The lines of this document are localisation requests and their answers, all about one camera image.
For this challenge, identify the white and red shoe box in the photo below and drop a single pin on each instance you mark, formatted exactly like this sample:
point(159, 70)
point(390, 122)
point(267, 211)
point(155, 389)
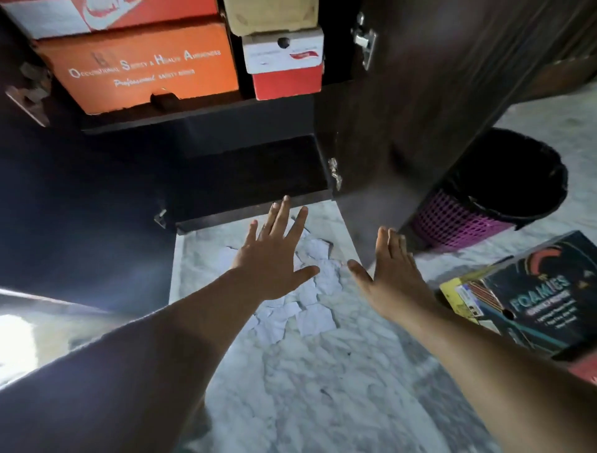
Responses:
point(284, 70)

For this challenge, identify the black shoe box colourful print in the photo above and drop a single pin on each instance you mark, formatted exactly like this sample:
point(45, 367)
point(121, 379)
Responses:
point(550, 298)

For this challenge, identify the person's left middle finger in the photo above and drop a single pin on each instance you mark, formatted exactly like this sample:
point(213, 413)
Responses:
point(281, 217)

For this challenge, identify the person's right middle finger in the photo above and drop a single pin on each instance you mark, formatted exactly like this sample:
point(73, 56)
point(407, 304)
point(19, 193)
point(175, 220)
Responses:
point(394, 247)

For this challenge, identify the person's left hand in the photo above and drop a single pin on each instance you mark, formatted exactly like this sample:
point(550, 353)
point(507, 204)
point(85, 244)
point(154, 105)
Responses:
point(268, 261)

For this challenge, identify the orange and white shoe box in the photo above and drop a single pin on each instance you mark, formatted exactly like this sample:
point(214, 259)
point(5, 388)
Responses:
point(116, 11)

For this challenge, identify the person's left little finger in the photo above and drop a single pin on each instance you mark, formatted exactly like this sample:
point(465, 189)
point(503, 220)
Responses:
point(252, 232)

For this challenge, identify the person's left thumb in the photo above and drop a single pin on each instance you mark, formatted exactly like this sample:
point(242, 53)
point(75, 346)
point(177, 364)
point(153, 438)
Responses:
point(307, 274)

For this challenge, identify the person's left forearm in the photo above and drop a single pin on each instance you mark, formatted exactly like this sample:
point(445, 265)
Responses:
point(140, 364)

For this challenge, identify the pile of torn paper pieces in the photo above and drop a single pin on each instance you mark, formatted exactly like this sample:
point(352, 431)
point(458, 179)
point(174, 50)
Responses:
point(312, 298)

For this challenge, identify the black plastic bin liner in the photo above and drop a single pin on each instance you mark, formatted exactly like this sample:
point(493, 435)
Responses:
point(508, 172)

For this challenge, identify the red object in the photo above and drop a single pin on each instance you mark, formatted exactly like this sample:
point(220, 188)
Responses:
point(585, 368)

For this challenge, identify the person's right thumb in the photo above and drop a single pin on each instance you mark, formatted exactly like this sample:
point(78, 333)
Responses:
point(360, 273)

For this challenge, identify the orange shoe box white lettering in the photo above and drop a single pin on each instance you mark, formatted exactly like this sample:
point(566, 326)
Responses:
point(140, 70)

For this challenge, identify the pink mesh waste bin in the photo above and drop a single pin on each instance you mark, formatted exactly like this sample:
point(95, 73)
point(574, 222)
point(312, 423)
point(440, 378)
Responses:
point(447, 224)

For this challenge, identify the person's right forearm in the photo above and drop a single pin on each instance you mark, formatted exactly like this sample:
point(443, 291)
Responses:
point(489, 373)

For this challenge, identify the glossy dark cabinet door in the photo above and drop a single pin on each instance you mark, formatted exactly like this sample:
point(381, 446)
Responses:
point(79, 210)

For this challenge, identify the silver metal door hinge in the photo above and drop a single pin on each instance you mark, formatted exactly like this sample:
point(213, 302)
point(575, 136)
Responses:
point(364, 41)
point(334, 173)
point(161, 218)
point(30, 95)

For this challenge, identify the dark wooden cabinet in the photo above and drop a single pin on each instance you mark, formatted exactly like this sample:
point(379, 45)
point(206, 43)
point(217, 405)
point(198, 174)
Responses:
point(242, 154)

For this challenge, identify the dark wooden cabinet door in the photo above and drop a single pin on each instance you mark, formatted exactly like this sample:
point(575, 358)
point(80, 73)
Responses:
point(419, 93)

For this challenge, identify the tan cardboard box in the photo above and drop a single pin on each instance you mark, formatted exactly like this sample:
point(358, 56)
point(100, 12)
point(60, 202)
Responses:
point(270, 14)

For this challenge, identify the person's right hand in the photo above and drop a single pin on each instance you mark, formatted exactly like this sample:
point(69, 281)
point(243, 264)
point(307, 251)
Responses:
point(396, 284)

